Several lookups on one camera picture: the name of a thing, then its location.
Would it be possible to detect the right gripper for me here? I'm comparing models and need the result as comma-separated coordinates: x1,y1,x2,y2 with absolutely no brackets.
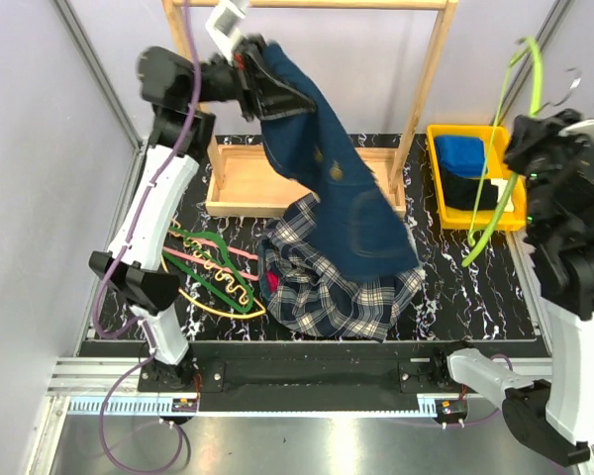
503,106,594,239

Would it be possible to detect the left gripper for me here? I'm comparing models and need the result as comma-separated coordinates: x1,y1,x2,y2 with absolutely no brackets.
186,36,318,123

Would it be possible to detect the navy blue garment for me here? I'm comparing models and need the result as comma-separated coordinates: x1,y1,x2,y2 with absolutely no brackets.
256,43,422,283

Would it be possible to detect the pink hanger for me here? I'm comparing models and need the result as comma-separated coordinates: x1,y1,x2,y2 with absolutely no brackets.
163,246,258,281

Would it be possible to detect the dark green hanger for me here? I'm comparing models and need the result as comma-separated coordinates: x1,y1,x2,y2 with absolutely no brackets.
160,230,256,316

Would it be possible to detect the red garment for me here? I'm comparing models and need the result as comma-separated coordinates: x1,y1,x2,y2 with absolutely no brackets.
263,271,279,295

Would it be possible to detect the cream yellow hanger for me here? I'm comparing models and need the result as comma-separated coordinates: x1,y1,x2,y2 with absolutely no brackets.
165,220,268,321

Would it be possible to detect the plaid skirt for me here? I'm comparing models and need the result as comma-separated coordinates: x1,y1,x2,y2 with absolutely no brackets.
260,193,426,341

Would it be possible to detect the white pleated skirt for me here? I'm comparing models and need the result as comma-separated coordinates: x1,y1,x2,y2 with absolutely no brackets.
276,226,295,240

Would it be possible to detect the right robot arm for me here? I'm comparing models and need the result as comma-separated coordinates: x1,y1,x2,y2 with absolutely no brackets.
429,109,594,467

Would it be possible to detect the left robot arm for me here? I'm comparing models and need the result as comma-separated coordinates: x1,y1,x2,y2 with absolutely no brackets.
89,35,315,392

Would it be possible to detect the yellow plastic bin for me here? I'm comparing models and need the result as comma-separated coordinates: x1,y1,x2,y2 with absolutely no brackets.
427,125,510,230

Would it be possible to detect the blue cloth in bin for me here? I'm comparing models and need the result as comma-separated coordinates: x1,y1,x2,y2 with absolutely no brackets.
434,135,484,178

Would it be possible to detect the black and white item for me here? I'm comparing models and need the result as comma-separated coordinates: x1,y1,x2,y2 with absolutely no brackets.
441,169,508,211

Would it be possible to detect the wooden clothes rack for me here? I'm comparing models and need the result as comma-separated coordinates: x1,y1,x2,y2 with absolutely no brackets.
160,0,460,219

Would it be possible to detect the clear blue plastic basin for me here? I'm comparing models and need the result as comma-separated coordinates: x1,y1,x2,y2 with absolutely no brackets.
256,240,271,302

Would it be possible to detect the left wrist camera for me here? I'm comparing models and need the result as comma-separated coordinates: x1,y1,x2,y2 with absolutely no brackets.
205,0,249,61

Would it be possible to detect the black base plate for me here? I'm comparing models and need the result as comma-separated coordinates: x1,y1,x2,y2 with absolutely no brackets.
138,341,464,414

